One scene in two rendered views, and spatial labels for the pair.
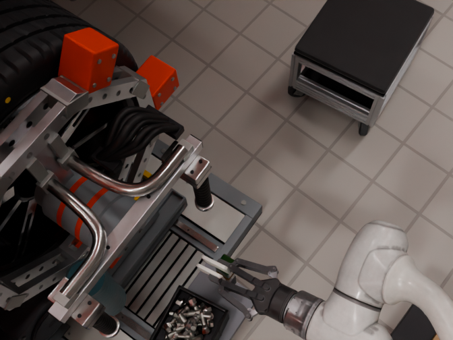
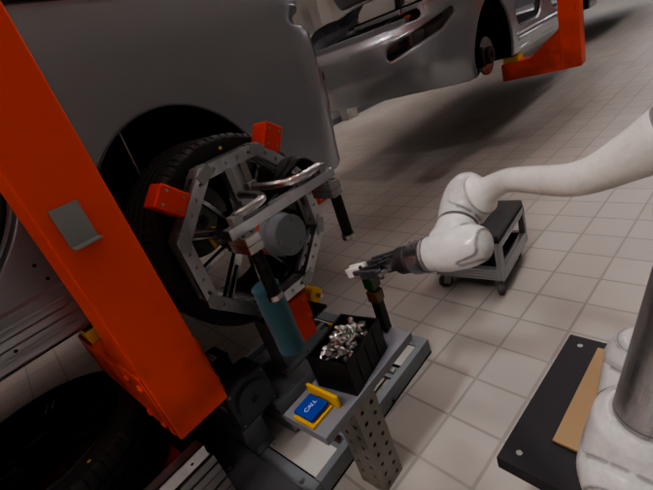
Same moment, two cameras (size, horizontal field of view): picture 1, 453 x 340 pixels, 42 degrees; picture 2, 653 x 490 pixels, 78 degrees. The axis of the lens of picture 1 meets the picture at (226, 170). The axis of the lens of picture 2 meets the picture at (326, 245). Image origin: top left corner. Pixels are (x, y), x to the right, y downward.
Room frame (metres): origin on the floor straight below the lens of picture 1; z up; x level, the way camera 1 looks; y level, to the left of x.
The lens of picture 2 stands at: (-0.73, -0.06, 1.28)
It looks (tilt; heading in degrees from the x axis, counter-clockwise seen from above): 24 degrees down; 9
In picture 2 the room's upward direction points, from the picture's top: 20 degrees counter-clockwise
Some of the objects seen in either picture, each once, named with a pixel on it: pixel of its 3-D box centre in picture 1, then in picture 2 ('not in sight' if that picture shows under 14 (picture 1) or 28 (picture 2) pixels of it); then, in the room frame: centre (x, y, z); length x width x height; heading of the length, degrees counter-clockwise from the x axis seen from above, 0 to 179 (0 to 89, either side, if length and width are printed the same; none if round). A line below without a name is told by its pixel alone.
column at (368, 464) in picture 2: not in sight; (365, 432); (0.18, 0.17, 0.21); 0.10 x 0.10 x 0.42; 50
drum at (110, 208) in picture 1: (92, 207); (270, 232); (0.45, 0.29, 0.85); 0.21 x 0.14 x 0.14; 50
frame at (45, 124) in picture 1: (66, 189); (257, 231); (0.50, 0.35, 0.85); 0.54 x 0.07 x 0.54; 140
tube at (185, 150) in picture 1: (122, 147); (282, 166); (0.49, 0.19, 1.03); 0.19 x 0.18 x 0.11; 50
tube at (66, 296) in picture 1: (51, 231); (232, 194); (0.34, 0.32, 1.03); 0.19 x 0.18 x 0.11; 50
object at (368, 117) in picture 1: (356, 54); (479, 245); (1.22, -0.52, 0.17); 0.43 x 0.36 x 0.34; 143
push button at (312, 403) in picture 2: not in sight; (311, 408); (0.07, 0.26, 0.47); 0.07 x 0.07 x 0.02; 50
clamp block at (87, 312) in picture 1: (76, 303); (245, 241); (0.23, 0.30, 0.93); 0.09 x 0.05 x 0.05; 50
